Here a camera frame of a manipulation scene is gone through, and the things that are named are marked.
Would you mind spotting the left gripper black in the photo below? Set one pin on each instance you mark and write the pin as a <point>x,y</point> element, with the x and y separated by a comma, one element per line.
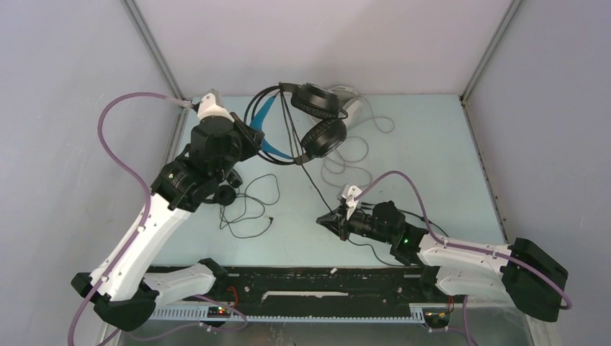
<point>255,135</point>

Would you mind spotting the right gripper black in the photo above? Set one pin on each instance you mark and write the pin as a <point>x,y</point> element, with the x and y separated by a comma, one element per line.
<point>338,225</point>

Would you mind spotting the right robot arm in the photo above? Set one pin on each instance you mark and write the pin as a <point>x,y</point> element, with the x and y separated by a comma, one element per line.
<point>522,272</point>

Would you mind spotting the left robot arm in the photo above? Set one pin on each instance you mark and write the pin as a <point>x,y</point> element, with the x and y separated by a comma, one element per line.
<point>124,293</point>

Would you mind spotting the small black on-ear headphones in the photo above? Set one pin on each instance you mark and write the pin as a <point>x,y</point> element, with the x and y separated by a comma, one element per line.
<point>227,193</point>

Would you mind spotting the white over-ear headphones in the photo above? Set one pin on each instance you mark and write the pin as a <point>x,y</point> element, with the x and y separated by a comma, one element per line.
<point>350,104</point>

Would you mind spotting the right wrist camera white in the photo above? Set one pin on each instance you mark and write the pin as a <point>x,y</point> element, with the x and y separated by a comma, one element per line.
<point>348,194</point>

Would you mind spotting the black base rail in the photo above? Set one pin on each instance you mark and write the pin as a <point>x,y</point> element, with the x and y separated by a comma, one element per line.
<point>325,292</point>

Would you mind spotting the aluminium frame post right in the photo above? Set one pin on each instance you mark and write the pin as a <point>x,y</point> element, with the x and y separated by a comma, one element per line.
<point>495,41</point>

